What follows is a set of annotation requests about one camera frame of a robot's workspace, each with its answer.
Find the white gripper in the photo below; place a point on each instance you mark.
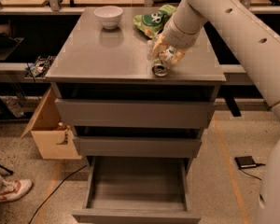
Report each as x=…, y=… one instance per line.
x=176, y=34

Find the crushed 7up can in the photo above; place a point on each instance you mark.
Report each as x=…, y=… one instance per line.
x=163, y=62

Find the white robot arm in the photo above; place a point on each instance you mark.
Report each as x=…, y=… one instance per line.
x=257, y=47

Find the grey drawer cabinet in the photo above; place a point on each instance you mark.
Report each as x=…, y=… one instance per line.
x=97, y=64

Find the grey top drawer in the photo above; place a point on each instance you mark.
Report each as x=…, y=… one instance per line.
x=136, y=114

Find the grey drawer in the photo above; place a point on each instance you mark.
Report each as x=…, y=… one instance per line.
x=127, y=190
x=136, y=114
x=137, y=147

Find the grey middle drawer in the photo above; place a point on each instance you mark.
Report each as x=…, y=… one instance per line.
x=137, y=147

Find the grey bottom drawer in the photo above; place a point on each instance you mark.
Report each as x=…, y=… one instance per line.
x=127, y=190

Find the clear plastic water bottle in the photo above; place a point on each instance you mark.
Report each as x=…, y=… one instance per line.
x=151, y=43

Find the green chip bag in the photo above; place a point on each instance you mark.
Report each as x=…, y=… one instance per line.
x=152, y=24

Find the white bowl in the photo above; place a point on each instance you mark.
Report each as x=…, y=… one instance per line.
x=109, y=16

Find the black foot pedal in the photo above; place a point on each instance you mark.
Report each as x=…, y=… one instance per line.
x=245, y=162

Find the cardboard box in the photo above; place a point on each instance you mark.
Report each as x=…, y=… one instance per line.
x=53, y=137

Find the black shoe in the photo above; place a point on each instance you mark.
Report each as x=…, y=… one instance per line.
x=10, y=172

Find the white red sneaker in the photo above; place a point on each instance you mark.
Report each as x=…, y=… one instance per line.
x=12, y=190

